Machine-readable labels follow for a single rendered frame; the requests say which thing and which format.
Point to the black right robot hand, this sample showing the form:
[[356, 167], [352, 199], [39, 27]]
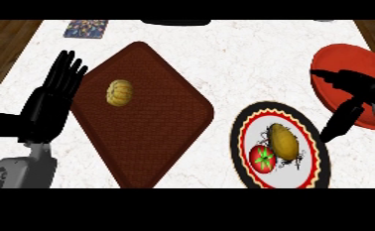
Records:
[[349, 109]]

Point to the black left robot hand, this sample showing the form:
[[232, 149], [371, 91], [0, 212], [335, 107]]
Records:
[[49, 101]]

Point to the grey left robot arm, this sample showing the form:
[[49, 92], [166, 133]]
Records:
[[27, 170]]

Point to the red bowl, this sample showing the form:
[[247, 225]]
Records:
[[341, 59]]

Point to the yellow lemon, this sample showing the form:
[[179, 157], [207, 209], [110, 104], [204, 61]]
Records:
[[284, 142]]

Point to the patterned black-rimmed plate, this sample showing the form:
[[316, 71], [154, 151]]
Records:
[[303, 175]]

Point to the small yellow ribbed squash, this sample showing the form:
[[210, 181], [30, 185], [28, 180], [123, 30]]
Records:
[[120, 92]]

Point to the dark brown woven placemat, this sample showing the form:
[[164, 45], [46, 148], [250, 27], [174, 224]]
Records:
[[143, 116]]

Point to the colourful patterned square coaster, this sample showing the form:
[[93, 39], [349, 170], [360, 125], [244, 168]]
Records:
[[86, 28]]

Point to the red tomato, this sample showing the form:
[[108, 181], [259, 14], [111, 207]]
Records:
[[263, 159]]

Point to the black rounded appliance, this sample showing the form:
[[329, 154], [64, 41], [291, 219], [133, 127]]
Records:
[[176, 22]]

